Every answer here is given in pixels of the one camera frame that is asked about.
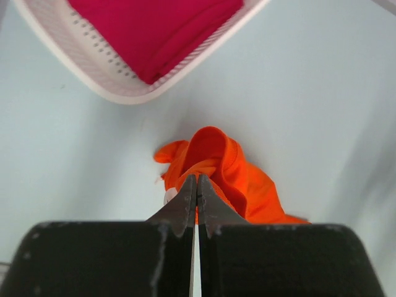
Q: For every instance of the white perforated plastic basket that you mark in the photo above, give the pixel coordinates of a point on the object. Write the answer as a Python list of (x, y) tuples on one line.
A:
[(80, 47)]

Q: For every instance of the orange t shirt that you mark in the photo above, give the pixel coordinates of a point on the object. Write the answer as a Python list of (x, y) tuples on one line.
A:
[(239, 183)]

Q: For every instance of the magenta t shirt in basket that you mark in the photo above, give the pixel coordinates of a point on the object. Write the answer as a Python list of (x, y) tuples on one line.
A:
[(152, 37)]

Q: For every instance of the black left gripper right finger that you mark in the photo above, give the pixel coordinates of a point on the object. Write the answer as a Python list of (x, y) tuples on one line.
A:
[(214, 213)]

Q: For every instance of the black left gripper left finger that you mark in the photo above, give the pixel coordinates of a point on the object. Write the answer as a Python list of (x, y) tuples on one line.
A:
[(180, 212)]

